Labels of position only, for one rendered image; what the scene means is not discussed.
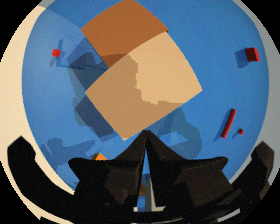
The red cube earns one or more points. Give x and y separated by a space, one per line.
252 54

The tan square block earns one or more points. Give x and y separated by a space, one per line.
146 84

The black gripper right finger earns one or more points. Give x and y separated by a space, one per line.
168 170

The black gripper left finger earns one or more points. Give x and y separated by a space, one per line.
123 172

